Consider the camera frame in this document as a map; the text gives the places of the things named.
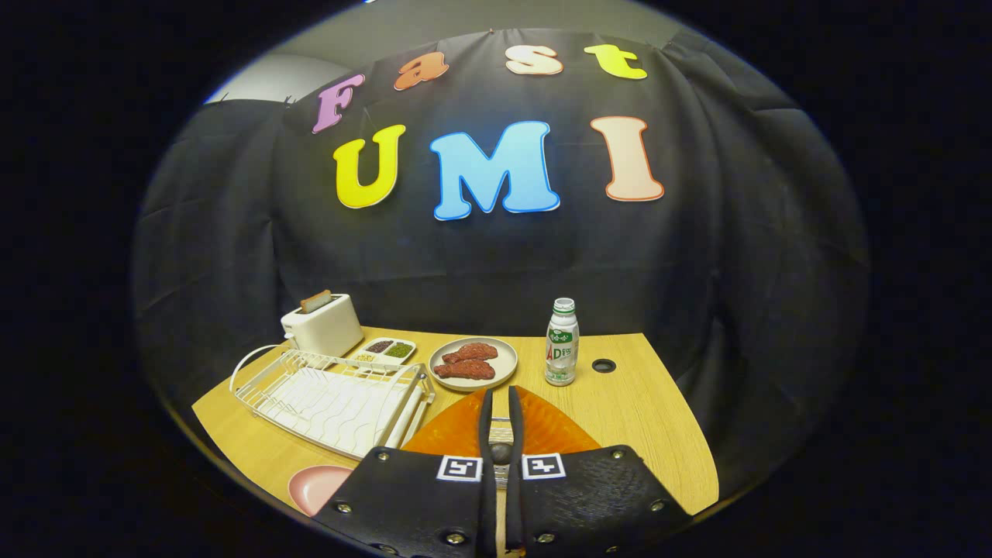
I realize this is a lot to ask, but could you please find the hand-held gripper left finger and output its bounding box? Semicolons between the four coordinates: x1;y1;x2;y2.
314;385;498;558

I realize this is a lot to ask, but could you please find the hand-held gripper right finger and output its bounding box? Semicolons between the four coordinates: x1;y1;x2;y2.
505;385;694;558

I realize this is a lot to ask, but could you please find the pink plate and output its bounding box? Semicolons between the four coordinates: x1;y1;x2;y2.
288;465;354;518

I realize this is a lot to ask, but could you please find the white wire dish rack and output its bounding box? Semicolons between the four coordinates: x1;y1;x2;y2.
230;345;436;460

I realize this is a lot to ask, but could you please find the beige round plate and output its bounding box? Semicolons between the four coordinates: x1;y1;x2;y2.
428;336;518;392

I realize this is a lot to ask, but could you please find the white drip tray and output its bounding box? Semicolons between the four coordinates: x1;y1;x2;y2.
271;368;425;458

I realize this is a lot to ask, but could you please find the red meat piece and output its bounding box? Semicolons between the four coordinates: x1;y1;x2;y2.
433;359;497;381
442;342;499;364

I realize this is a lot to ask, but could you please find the white divided condiment tray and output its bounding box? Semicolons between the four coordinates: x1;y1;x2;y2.
353;337;418;367

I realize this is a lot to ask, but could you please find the white green drink bottle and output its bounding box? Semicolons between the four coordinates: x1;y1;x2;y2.
544;298;580;387

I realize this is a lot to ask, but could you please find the white toaster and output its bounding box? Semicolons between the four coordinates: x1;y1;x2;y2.
281;294;365;359

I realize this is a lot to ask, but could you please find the black backdrop cloth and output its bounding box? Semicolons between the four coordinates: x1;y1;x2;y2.
132;27;873;497

